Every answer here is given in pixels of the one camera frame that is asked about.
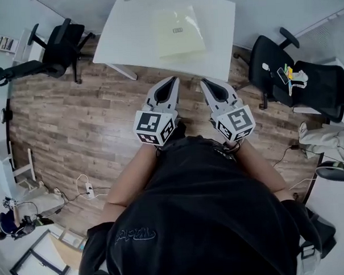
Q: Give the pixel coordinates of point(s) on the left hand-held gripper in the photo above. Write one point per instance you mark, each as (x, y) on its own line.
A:
(153, 126)

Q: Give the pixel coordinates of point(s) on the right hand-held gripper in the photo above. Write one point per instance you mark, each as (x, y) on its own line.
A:
(236, 121)

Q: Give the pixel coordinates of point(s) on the pale yellow plastic packet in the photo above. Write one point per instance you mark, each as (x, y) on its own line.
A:
(176, 42)

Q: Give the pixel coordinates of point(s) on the person's right forearm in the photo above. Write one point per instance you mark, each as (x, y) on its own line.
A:
(258, 167)

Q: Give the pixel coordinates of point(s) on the person's left forearm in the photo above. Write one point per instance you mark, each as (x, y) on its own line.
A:
(131, 178)

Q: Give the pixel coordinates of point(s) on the white computer mouse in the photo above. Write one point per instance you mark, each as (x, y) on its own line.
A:
(265, 66)

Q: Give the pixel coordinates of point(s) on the black smartphone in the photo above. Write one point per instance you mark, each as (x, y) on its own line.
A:
(282, 75)

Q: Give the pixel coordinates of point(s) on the yellow sticky notes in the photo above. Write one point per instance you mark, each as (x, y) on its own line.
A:
(289, 72)

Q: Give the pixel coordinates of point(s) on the white crumpled item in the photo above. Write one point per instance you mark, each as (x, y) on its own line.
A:
(299, 78)

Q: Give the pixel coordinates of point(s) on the white side table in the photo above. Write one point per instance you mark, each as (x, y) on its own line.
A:
(310, 111)

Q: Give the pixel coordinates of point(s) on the black office chair with clutter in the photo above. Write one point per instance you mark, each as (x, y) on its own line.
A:
(323, 84)

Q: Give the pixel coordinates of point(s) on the black empty office chair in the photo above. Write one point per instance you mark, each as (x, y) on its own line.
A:
(62, 44)

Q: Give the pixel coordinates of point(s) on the white power strip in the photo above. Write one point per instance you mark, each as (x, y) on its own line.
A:
(89, 190)

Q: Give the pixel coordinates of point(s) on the person's black t-shirt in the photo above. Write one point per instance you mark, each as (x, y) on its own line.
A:
(198, 218)

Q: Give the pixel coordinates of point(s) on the white low cabinet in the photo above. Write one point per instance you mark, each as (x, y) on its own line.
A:
(25, 46)

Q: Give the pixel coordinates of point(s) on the light wooden board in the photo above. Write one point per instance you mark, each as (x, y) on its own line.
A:
(67, 252)

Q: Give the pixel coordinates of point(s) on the black framed glass door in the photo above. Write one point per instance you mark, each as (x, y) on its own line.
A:
(38, 262)

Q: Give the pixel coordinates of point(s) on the black wall fixture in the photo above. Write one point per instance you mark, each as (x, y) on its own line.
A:
(6, 115)

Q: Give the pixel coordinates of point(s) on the white metal frame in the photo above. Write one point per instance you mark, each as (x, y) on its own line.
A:
(22, 169)

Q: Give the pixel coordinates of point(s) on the wall book shelf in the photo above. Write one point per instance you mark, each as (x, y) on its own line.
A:
(0, 42)

